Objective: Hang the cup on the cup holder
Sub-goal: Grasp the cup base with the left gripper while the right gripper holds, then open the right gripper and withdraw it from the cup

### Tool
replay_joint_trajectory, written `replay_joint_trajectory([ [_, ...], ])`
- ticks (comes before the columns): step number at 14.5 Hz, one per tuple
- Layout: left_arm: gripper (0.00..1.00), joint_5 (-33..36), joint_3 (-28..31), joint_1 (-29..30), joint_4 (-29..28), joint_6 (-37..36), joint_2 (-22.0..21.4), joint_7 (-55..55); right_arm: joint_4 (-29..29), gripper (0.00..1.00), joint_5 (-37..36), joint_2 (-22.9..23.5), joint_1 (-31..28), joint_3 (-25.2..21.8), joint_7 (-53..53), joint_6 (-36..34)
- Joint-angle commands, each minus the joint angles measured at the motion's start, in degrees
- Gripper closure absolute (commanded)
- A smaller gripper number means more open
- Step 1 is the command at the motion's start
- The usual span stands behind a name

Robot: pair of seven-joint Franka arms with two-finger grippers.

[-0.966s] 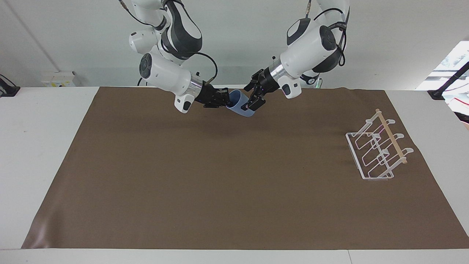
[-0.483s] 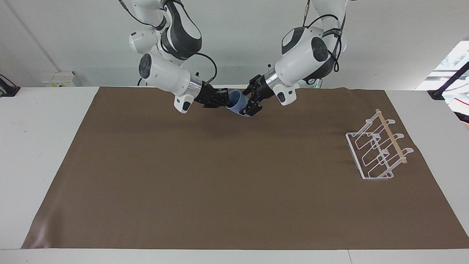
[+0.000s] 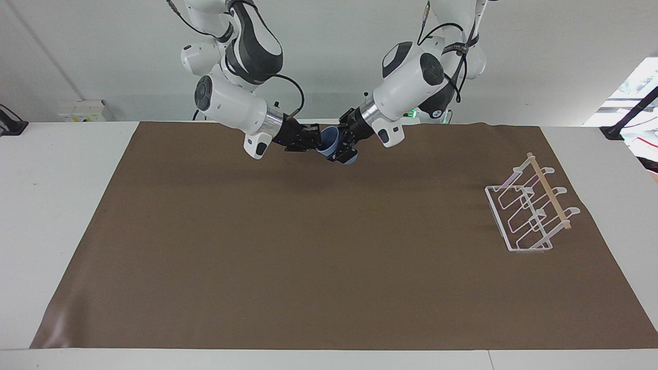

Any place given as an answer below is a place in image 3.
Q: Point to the blue cup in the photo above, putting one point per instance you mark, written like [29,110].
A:
[329,140]

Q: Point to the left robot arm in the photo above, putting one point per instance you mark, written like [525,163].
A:
[406,82]

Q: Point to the black stand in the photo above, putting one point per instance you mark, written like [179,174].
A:
[11,126]
[624,121]

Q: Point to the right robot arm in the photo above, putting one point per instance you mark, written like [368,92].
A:
[231,105]

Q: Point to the white wall socket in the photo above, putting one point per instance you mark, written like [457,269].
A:
[82,111]

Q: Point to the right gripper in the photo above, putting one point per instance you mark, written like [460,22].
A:
[293,134]

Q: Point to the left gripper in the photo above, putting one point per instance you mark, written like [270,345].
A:
[356,127]

